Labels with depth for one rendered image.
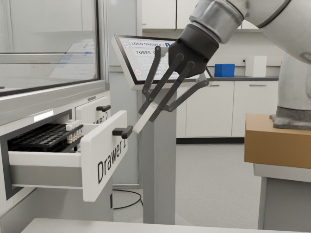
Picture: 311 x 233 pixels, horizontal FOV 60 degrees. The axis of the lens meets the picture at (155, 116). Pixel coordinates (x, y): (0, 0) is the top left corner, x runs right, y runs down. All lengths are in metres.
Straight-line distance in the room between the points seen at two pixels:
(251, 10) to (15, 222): 0.56
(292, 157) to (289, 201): 0.16
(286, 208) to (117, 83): 1.62
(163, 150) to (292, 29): 1.11
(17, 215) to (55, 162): 0.13
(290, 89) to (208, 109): 2.75
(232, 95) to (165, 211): 2.30
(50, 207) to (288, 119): 0.70
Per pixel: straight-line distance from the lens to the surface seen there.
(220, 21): 0.51
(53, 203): 0.70
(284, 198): 0.95
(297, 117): 0.90
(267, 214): 0.97
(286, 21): 0.55
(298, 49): 0.58
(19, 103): 0.54
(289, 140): 0.84
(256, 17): 0.55
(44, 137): 0.58
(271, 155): 0.85
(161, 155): 1.52
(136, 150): 2.31
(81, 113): 0.78
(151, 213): 1.66
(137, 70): 1.29
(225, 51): 4.35
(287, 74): 0.91
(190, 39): 0.51
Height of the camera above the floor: 1.04
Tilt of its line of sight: 10 degrees down
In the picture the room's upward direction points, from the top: straight up
